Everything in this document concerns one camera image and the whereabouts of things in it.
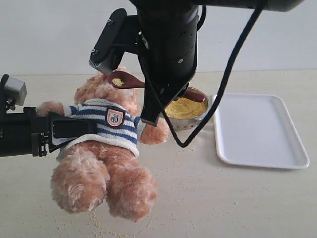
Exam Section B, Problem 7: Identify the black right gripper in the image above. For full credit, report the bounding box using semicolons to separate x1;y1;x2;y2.
136;0;199;126

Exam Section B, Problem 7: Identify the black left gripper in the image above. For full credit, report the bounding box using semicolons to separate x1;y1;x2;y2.
0;107;97;157

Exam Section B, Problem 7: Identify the dark red wooden spoon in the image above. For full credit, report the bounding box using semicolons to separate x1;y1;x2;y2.
107;70;207;102

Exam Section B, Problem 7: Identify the brown teddy bear striped sweater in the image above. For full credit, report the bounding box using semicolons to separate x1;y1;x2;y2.
36;73;170;222

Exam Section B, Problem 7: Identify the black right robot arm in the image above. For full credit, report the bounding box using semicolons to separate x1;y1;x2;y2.
133;0;300;126

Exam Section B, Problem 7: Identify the steel bowl of millet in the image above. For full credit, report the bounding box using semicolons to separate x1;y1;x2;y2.
165;87;211;130

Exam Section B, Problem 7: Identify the white plastic tray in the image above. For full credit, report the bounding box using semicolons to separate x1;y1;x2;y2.
213;93;310;170

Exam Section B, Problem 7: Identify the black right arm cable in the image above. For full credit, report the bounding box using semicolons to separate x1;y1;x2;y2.
138;0;265;149

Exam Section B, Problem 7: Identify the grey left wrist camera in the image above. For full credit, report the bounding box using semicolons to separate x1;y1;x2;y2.
0;74;27;111

